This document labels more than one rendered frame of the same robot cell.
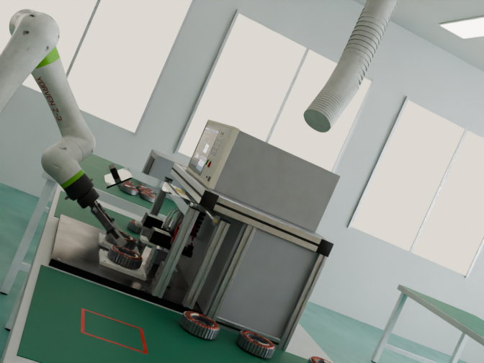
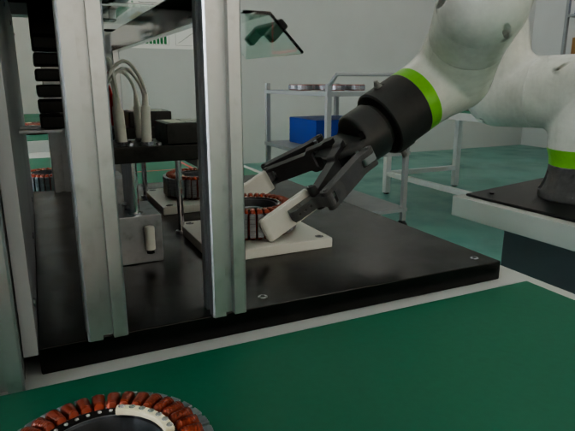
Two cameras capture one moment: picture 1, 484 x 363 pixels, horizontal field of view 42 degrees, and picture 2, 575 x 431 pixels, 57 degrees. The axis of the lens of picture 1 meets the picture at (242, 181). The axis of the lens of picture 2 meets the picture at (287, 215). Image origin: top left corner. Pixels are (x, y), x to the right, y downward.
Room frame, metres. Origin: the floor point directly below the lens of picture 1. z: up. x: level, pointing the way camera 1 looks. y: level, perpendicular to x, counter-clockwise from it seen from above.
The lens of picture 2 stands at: (2.88, 0.25, 0.96)
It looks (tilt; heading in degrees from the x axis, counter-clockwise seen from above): 14 degrees down; 170
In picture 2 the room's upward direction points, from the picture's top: straight up
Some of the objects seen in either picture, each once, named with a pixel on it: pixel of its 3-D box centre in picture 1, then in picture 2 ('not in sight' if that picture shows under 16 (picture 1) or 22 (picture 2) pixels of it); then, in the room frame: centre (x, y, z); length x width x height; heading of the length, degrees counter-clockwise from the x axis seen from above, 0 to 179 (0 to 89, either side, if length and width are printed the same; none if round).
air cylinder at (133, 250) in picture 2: (158, 254); (133, 231); (2.28, 0.17, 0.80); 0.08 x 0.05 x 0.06; 16
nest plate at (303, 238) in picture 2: (118, 245); (251, 233); (2.24, 0.31, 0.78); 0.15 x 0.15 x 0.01; 16
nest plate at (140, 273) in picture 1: (122, 263); (198, 197); (2.00, 0.24, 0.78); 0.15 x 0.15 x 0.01; 16
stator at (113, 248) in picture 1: (124, 257); (198, 182); (2.00, 0.24, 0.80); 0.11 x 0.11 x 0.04
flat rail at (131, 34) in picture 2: (176, 197); (140, 30); (2.15, 0.18, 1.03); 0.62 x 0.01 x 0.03; 16
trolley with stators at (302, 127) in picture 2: not in sight; (334, 151); (-0.54, 1.13, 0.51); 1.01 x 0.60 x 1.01; 16
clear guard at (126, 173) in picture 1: (158, 193); (180, 36); (1.96, 0.22, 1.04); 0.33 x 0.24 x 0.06; 106
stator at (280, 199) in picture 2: (121, 239); (251, 215); (2.24, 0.31, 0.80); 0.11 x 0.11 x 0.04
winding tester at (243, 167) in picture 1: (258, 172); not in sight; (2.19, -0.04, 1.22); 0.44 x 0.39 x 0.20; 16
